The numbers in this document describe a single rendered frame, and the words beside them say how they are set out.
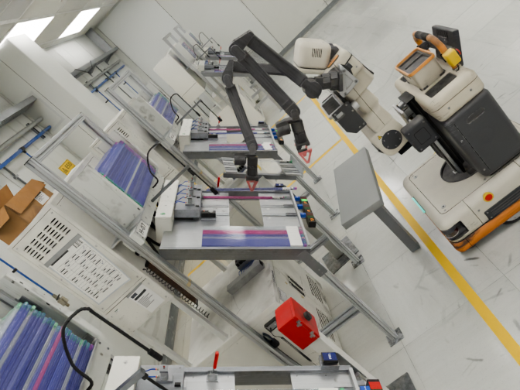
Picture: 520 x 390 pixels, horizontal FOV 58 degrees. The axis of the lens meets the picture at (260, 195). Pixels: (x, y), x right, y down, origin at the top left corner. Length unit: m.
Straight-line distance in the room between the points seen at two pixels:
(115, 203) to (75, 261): 0.32
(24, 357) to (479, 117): 2.05
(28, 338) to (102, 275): 0.98
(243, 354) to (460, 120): 1.59
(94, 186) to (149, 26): 8.03
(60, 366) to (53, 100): 4.50
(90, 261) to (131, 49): 8.19
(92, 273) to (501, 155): 2.03
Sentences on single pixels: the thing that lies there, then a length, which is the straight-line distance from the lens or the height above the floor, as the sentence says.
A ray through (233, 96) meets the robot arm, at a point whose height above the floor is 1.39.
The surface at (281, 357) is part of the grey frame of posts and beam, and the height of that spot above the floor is 0.36.
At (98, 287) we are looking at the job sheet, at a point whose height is 1.30.
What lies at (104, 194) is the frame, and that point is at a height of 1.57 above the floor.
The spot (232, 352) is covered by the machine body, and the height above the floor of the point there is 0.54.
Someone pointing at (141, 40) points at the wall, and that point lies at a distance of 10.18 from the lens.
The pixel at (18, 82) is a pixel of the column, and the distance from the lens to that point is 5.77.
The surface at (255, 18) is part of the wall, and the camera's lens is 10.04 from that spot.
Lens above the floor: 1.81
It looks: 20 degrees down
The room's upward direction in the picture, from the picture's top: 47 degrees counter-clockwise
